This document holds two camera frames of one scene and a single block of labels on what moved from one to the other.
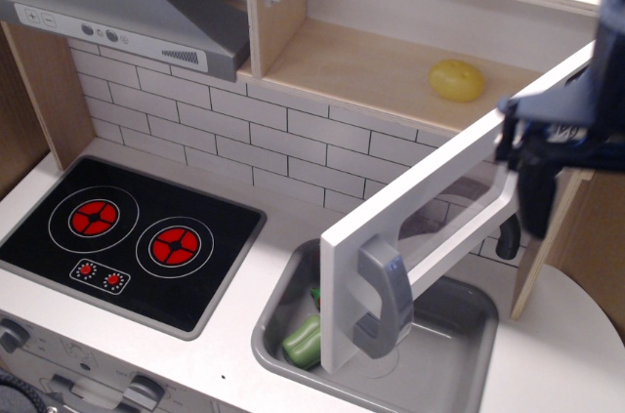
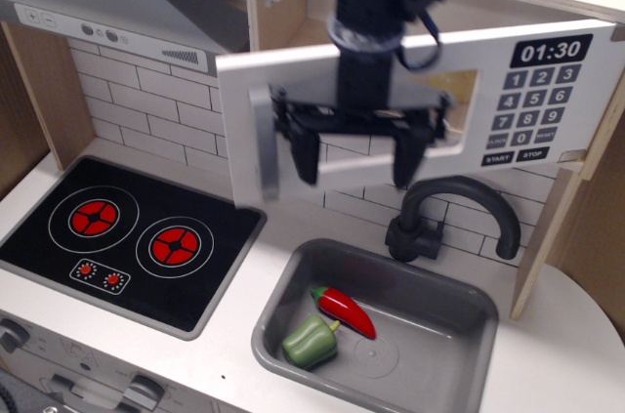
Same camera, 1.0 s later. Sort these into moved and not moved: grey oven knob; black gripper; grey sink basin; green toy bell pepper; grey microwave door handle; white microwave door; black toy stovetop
Moved: white microwave door; grey microwave door handle; black gripper
Not moved: black toy stovetop; grey oven knob; green toy bell pepper; grey sink basin
